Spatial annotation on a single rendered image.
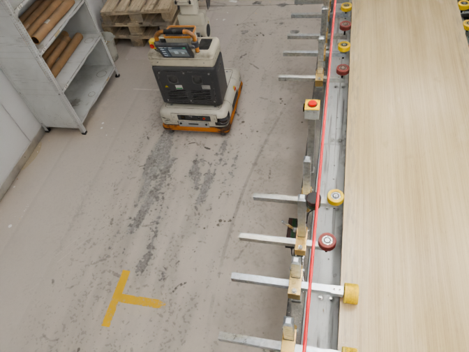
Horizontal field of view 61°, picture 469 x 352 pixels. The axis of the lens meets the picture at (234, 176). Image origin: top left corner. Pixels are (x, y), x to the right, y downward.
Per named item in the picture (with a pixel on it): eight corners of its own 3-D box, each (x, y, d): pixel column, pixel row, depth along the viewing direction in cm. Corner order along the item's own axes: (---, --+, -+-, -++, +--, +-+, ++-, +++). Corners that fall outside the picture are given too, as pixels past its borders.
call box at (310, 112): (303, 120, 194) (304, 108, 188) (305, 110, 198) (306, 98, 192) (318, 121, 192) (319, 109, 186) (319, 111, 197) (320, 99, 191)
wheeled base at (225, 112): (229, 135, 349) (225, 114, 330) (162, 131, 363) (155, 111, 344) (243, 86, 389) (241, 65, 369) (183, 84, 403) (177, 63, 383)
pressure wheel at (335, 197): (334, 217, 198) (336, 204, 189) (322, 207, 203) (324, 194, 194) (345, 208, 201) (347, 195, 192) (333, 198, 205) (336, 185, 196)
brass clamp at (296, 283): (286, 297, 164) (286, 293, 160) (289, 267, 171) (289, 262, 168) (301, 299, 162) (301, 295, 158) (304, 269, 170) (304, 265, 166)
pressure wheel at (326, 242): (317, 258, 186) (317, 246, 177) (317, 242, 191) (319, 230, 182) (334, 260, 184) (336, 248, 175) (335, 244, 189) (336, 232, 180)
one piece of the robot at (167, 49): (202, 61, 304) (193, 46, 282) (160, 61, 312) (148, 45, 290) (204, 48, 306) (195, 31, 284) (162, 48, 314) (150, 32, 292)
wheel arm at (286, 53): (283, 57, 282) (283, 52, 279) (283, 54, 284) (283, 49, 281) (345, 58, 272) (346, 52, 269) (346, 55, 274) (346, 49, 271)
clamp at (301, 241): (294, 254, 186) (294, 249, 182) (297, 230, 194) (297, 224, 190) (306, 255, 185) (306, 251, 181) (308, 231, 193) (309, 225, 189)
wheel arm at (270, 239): (239, 242, 194) (238, 237, 190) (241, 235, 196) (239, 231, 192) (330, 252, 184) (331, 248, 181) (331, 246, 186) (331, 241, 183)
